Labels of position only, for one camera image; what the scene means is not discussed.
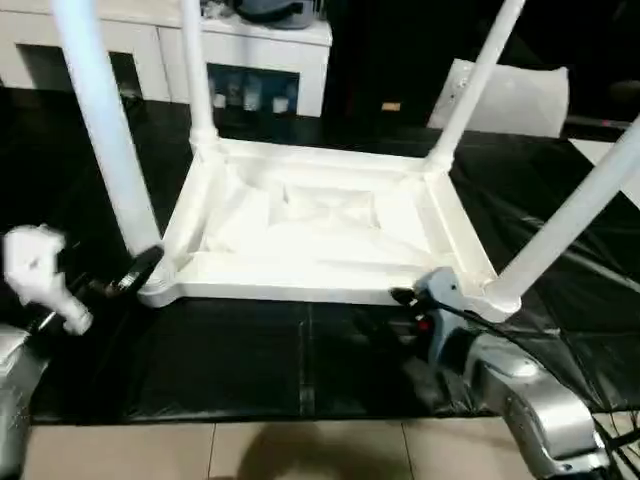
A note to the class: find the white cabinet with glass doors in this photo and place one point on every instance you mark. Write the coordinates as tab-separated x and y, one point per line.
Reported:
250	45

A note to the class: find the black work mat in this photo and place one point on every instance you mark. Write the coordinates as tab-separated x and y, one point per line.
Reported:
225	350

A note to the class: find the white plastic table top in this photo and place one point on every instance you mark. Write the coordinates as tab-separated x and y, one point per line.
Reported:
325	260

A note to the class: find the small yellow label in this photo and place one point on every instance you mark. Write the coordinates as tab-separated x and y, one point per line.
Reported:
391	106

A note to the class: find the black bar with red mark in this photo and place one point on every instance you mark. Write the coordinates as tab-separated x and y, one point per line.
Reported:
600	122

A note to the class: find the grey helmet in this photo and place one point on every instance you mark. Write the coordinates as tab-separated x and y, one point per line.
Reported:
280	12

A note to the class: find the white flat panel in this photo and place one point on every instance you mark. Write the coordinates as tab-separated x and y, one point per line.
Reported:
590	147

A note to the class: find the black cabinet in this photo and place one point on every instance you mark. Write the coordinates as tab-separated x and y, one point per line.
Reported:
380	50

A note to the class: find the white plastic table leg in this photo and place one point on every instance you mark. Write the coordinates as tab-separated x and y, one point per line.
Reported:
565	215
110	125
475	75
197	65

